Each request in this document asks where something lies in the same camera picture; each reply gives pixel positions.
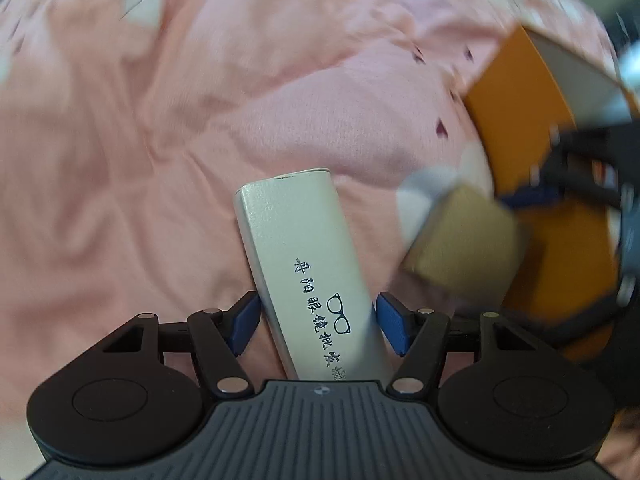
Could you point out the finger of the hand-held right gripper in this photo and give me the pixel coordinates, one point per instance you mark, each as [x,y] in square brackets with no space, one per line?
[565,332]
[525,197]

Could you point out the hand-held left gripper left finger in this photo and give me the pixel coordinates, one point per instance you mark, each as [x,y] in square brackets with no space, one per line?
[244,324]

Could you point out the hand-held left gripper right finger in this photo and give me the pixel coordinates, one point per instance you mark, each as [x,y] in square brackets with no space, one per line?
[395,324]

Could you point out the brown cardboard box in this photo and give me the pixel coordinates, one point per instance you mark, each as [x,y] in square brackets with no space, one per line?
[460,240]

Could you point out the orange cardboard box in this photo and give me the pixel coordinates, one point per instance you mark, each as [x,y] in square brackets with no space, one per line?
[515,110]

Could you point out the white glasses box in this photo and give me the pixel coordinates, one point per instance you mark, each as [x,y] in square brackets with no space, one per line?
[300,240]

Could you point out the pink cloud print blanket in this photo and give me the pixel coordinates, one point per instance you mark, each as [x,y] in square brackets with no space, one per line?
[150,135]

